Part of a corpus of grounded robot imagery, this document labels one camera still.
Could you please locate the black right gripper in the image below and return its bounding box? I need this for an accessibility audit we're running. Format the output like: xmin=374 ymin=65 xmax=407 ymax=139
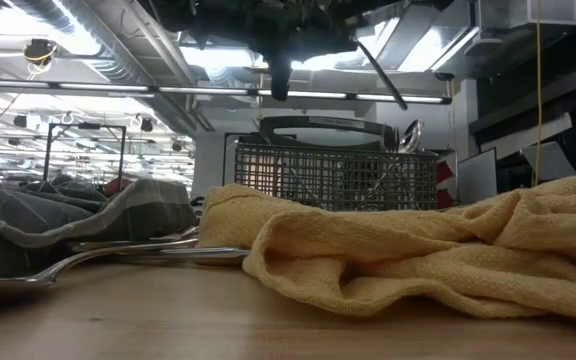
xmin=142 ymin=0 xmax=409 ymax=111

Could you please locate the silver metal spoon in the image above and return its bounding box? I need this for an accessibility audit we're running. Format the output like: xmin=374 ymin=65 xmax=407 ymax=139
xmin=0 ymin=238 xmax=200 ymax=299
xmin=398 ymin=118 xmax=426 ymax=155

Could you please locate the yellow terry cloth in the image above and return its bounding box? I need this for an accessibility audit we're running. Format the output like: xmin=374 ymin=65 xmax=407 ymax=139
xmin=195 ymin=172 xmax=576 ymax=325

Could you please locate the long ceiling light strip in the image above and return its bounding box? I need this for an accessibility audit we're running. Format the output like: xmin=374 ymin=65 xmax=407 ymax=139
xmin=0 ymin=77 xmax=453 ymax=106

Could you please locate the grey mesh cutlery basket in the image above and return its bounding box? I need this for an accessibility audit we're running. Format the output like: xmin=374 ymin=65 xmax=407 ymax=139
xmin=232 ymin=115 xmax=440 ymax=212

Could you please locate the red background object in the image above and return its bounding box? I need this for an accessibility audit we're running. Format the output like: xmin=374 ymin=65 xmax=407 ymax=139
xmin=102 ymin=177 xmax=134 ymax=197
xmin=440 ymin=160 xmax=455 ymax=209

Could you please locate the white upright panel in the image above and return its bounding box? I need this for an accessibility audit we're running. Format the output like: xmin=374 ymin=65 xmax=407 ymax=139
xmin=456 ymin=147 xmax=499 ymax=205

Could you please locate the black overhead rack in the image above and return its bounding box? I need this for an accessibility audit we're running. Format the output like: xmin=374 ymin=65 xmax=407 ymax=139
xmin=469 ymin=59 xmax=576 ymax=151

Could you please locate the white ceiling box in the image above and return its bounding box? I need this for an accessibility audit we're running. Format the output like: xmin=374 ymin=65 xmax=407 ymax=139
xmin=477 ymin=0 xmax=576 ymax=29

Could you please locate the grey tilted panel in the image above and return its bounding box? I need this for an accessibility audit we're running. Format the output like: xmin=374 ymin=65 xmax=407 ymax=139
xmin=520 ymin=141 xmax=576 ymax=182

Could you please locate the grey checked cloth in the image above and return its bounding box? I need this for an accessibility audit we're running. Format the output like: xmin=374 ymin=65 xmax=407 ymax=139
xmin=0 ymin=178 xmax=197 ymax=279

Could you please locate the black background frame stand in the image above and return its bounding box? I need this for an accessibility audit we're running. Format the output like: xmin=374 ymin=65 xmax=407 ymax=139
xmin=42 ymin=122 xmax=128 ymax=187

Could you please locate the black ceiling cable reel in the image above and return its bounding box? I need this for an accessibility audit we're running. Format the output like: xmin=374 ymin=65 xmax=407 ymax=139
xmin=21 ymin=37 xmax=60 ymax=67

